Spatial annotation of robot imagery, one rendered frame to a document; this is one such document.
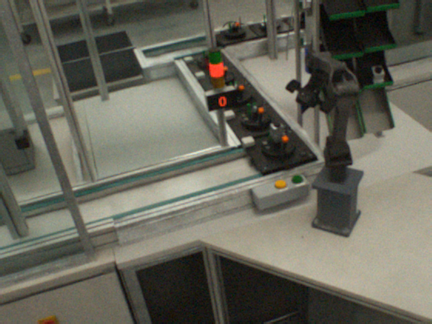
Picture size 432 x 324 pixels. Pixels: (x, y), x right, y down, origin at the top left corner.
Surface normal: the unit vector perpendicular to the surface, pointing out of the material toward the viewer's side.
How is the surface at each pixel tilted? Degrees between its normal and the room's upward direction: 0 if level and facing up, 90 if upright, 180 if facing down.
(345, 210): 90
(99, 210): 0
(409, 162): 0
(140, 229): 90
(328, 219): 90
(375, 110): 45
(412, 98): 90
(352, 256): 0
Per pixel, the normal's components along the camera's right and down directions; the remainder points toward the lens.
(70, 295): 0.32, 0.51
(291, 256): -0.11, -0.82
